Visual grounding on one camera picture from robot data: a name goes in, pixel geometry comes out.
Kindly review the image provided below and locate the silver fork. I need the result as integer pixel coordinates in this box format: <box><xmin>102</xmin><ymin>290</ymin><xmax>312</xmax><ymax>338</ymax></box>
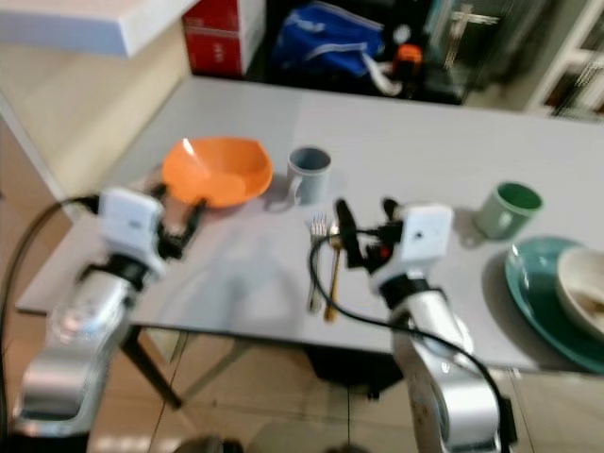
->
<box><xmin>306</xmin><ymin>212</ymin><xmax>331</xmax><ymax>315</ymax></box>

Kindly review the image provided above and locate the teal plate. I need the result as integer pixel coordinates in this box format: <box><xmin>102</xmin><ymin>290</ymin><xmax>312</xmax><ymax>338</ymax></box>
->
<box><xmin>504</xmin><ymin>237</ymin><xmax>604</xmax><ymax>375</ymax></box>

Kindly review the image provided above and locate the orange bowl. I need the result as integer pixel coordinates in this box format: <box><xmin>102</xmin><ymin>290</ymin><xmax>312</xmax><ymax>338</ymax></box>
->
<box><xmin>160</xmin><ymin>136</ymin><xmax>276</xmax><ymax>209</ymax></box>

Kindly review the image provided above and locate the orange and black gadget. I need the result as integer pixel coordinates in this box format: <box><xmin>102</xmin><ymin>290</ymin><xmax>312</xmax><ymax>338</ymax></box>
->
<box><xmin>391</xmin><ymin>42</ymin><xmax>425</xmax><ymax>92</ymax></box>

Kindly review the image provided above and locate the green mug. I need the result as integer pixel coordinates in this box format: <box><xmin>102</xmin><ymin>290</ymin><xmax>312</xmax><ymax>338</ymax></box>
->
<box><xmin>474</xmin><ymin>181</ymin><xmax>545</xmax><ymax>243</ymax></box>

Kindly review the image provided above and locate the dark metal table leg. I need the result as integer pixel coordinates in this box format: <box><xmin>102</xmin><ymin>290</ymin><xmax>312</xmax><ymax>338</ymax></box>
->
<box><xmin>118</xmin><ymin>326</ymin><xmax>188</xmax><ymax>412</ymax></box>

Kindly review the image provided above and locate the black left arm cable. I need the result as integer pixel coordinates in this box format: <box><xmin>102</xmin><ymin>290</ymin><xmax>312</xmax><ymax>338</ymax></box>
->
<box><xmin>3</xmin><ymin>193</ymin><xmax>103</xmax><ymax>440</ymax></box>

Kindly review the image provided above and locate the white bowl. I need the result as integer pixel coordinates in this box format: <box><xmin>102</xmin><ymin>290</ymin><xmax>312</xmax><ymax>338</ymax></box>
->
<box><xmin>555</xmin><ymin>246</ymin><xmax>604</xmax><ymax>342</ymax></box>

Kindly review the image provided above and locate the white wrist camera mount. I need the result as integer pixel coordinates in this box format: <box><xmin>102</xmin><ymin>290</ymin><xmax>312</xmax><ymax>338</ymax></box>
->
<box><xmin>99</xmin><ymin>187</ymin><xmax>167</xmax><ymax>262</ymax></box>
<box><xmin>373</xmin><ymin>202</ymin><xmax>455</xmax><ymax>290</ymax></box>

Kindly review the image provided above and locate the glass door cabinet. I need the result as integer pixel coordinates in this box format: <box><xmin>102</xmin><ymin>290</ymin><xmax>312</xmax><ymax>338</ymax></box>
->
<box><xmin>420</xmin><ymin>0</ymin><xmax>604</xmax><ymax>121</ymax></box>

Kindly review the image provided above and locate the red box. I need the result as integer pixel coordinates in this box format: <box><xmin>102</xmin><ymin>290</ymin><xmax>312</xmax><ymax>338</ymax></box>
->
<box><xmin>182</xmin><ymin>0</ymin><xmax>266</xmax><ymax>77</ymax></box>

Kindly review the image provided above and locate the blue bag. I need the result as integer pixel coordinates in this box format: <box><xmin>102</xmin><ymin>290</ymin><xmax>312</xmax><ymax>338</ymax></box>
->
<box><xmin>269</xmin><ymin>2</ymin><xmax>384</xmax><ymax>79</ymax></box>

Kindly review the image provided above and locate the gold spoon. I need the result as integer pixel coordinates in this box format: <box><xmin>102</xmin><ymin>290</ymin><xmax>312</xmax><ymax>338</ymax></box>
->
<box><xmin>323</xmin><ymin>225</ymin><xmax>344</xmax><ymax>325</ymax></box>

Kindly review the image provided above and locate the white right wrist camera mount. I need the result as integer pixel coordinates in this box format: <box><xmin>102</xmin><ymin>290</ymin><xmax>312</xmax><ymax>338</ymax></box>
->
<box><xmin>373</xmin><ymin>202</ymin><xmax>455</xmax><ymax>290</ymax></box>

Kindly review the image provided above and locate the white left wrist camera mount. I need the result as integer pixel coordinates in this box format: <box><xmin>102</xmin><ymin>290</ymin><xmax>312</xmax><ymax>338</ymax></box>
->
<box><xmin>99</xmin><ymin>187</ymin><xmax>167</xmax><ymax>262</ymax></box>

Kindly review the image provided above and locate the white counter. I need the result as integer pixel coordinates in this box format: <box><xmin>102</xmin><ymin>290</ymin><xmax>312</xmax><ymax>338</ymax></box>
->
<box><xmin>0</xmin><ymin>0</ymin><xmax>200</xmax><ymax>223</ymax></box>

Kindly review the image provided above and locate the grey mug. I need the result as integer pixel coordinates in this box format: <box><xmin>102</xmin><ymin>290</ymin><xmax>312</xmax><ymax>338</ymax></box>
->
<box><xmin>277</xmin><ymin>145</ymin><xmax>334</xmax><ymax>210</ymax></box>

